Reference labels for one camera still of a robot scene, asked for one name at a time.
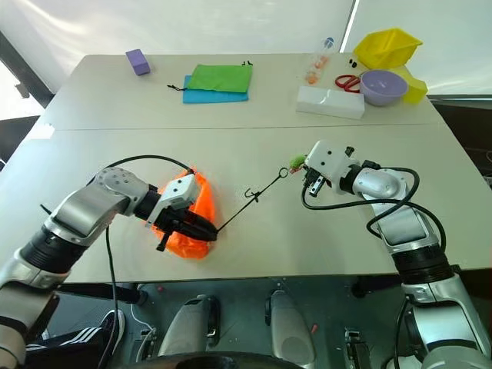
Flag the dark striped trouser leg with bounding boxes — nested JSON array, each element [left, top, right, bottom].
[[25, 326, 107, 369]]

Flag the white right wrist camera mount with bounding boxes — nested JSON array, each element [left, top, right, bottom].
[[305, 140, 361, 195]]

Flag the purple foam block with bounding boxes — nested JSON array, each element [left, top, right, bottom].
[[125, 48, 151, 76]]

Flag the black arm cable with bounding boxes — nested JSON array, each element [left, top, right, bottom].
[[301, 166, 449, 369], [94, 154, 195, 369]]

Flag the white rectangular box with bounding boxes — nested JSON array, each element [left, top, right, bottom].
[[295, 85, 366, 120]]

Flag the small green packet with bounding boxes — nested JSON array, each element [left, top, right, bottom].
[[288, 153, 308, 175]]

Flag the purple plastic bowl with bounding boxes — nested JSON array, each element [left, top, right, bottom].
[[360, 69, 408, 108]]

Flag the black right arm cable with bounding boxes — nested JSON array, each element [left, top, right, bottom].
[[301, 166, 449, 369]]

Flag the clear plastic bottle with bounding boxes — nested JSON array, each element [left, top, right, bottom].
[[304, 37, 335, 86]]

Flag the dark sneaker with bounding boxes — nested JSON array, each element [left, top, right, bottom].
[[100, 309, 126, 341]]

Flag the blue cloth pouch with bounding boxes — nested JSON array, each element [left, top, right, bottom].
[[167, 75, 250, 105]]

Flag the orange drawstring pouch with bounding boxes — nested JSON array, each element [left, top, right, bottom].
[[151, 165, 219, 262]]

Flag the green cloth pouch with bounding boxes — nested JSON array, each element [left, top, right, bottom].
[[190, 60, 254, 95]]

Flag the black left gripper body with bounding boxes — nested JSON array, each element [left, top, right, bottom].
[[153, 206, 190, 253]]

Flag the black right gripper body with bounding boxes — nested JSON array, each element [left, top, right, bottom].
[[301, 165, 334, 199]]

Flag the grey robot leg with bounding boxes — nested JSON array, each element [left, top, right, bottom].
[[157, 294, 222, 358], [264, 288, 318, 364]]

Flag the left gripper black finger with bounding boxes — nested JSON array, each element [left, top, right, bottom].
[[172, 226, 218, 244], [184, 210, 220, 238]]

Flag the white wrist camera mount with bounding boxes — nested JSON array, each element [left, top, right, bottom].
[[305, 140, 361, 195], [145, 175, 199, 230]]

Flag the red-handled scissors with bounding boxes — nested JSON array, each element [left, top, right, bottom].
[[334, 71, 364, 94]]

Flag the metal foot bracket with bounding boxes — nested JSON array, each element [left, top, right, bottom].
[[344, 328, 372, 369], [136, 328, 158, 361]]

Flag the grey left robot leg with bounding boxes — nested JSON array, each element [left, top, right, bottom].
[[157, 294, 222, 358]]

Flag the yellow bag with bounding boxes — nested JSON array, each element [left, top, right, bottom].
[[352, 27, 424, 70]]

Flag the black table frame beam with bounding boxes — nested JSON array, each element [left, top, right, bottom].
[[57, 283, 149, 307]]

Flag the small yellow plastic bin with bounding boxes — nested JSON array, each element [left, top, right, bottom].
[[394, 65, 429, 105]]

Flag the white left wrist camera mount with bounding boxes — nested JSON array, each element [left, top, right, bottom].
[[145, 175, 199, 230]]

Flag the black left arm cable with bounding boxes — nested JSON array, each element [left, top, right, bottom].
[[94, 154, 195, 369]]

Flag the grey right robot leg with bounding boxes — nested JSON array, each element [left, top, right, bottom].
[[264, 288, 318, 364]]

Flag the white floor cable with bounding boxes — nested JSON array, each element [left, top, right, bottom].
[[130, 303, 153, 331]]

